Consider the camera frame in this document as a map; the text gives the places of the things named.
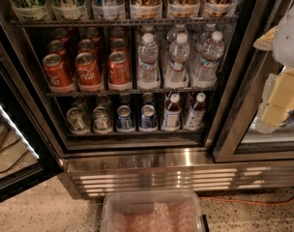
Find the front middle coca-cola can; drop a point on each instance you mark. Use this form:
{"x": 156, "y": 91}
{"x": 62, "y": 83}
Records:
{"x": 87, "y": 69}

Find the stainless steel fridge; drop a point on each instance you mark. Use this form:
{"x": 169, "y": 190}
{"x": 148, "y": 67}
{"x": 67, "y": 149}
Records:
{"x": 94, "y": 165}

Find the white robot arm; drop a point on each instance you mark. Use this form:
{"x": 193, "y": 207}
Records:
{"x": 278, "y": 91}

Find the clear plastic bin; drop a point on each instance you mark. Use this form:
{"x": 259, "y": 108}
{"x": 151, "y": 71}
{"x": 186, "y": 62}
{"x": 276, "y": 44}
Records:
{"x": 142, "y": 202}

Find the front left silver can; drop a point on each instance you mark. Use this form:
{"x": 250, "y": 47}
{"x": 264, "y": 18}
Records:
{"x": 77, "y": 121}

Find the closed right fridge door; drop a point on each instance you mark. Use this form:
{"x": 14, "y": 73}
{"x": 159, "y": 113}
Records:
{"x": 243, "y": 76}

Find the front middle water bottle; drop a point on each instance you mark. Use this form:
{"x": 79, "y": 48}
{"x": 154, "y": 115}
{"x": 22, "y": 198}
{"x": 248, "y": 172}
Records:
{"x": 179, "y": 53}

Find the coca-cola can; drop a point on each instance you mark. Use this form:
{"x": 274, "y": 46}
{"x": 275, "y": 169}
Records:
{"x": 87, "y": 69}
{"x": 119, "y": 68}
{"x": 57, "y": 71}

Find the front right water bottle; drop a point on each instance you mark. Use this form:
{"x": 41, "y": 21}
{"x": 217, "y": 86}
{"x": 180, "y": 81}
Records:
{"x": 209, "y": 58}

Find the brown tea bottle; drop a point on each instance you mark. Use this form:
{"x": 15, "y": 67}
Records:
{"x": 172, "y": 111}
{"x": 196, "y": 112}

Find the front right coca-cola can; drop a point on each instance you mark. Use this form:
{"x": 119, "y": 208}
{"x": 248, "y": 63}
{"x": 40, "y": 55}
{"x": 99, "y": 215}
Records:
{"x": 119, "y": 68}

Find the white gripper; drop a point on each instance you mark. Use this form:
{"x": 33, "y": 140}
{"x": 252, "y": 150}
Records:
{"x": 288, "y": 38}

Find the blue pepsi can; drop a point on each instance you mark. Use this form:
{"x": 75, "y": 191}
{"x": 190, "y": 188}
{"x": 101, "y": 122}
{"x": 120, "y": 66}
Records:
{"x": 148, "y": 118}
{"x": 124, "y": 120}

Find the water bottle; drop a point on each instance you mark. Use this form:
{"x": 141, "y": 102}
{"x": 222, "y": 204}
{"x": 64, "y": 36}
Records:
{"x": 209, "y": 58}
{"x": 179, "y": 53}
{"x": 148, "y": 52}

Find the open glass fridge door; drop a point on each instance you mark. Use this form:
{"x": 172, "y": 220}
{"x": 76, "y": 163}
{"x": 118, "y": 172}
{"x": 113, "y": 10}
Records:
{"x": 25, "y": 159}

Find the front left water bottle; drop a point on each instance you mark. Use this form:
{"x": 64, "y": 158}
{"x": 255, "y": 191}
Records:
{"x": 148, "y": 52}

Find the front left coca-cola can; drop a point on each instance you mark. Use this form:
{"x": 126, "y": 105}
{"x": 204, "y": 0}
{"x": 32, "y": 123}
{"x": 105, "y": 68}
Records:
{"x": 57, "y": 71}

